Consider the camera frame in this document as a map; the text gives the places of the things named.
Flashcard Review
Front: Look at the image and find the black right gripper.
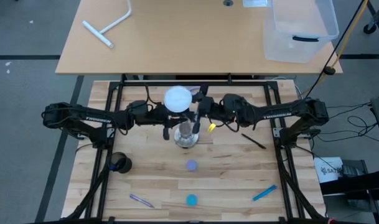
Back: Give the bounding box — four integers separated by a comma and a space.
187, 83, 224, 134

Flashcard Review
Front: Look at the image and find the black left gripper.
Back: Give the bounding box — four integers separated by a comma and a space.
147, 104, 183, 141

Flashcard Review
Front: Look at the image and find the white flood lightbulb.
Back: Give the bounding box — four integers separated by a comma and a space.
163, 85, 194, 114

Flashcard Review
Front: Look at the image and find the silver metal lamp base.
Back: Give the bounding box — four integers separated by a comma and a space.
173, 112, 200, 149

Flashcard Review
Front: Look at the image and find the lilac round lid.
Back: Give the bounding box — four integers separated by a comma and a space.
185, 159, 199, 172

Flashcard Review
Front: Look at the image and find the black cup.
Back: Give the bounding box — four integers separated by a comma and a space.
109, 151, 133, 174

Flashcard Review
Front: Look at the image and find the black pen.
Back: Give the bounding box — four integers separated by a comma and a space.
241, 133, 267, 150

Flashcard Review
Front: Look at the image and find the tan wooden desk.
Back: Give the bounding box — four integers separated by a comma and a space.
54, 0, 344, 76

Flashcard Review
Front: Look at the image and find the blue candle in glass jar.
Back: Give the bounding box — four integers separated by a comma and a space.
185, 194, 199, 207

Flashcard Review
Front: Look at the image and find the purple pen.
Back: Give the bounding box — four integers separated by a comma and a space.
128, 194, 156, 209

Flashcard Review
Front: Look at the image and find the blue pen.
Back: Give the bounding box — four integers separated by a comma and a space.
251, 184, 278, 202

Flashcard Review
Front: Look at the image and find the white T-shaped pipe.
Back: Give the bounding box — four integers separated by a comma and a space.
81, 0, 133, 50

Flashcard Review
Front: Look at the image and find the pale rectangular sheet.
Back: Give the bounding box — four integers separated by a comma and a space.
242, 0, 270, 8

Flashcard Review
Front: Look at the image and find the clear plastic storage bin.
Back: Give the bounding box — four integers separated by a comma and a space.
263, 0, 340, 64

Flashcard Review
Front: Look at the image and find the white printed paper sheet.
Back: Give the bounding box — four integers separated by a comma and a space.
313, 156, 344, 184

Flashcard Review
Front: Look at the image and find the black equipment cart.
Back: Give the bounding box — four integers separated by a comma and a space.
319, 158, 379, 224

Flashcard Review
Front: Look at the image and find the grey caster leg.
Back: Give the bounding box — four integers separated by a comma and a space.
362, 0, 379, 35

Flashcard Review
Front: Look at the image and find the black aluminium table frame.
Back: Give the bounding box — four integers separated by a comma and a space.
64, 73, 327, 224

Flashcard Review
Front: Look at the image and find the black hanging cable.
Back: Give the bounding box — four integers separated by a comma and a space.
299, 0, 366, 108

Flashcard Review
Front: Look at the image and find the yellow hanging cable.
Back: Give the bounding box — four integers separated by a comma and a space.
301, 0, 370, 97

